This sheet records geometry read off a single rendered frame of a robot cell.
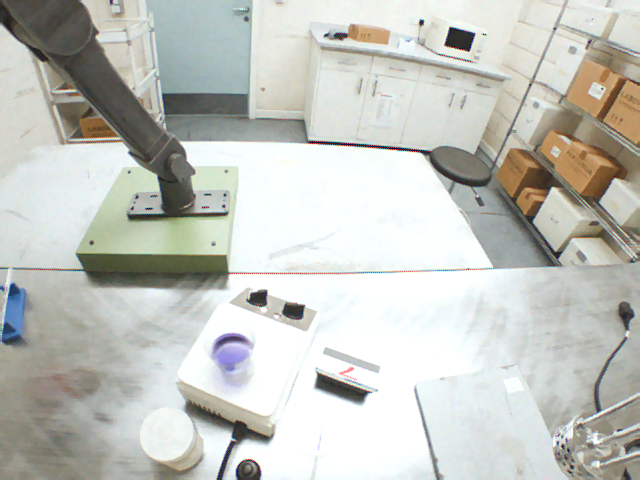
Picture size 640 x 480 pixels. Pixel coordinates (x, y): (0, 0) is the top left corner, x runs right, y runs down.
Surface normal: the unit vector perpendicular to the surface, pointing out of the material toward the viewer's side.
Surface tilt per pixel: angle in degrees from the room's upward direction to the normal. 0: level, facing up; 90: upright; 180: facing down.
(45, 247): 0
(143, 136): 82
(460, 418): 0
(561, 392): 0
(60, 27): 90
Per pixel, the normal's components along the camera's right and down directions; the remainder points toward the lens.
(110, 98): 0.82, 0.48
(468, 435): 0.13, -0.72
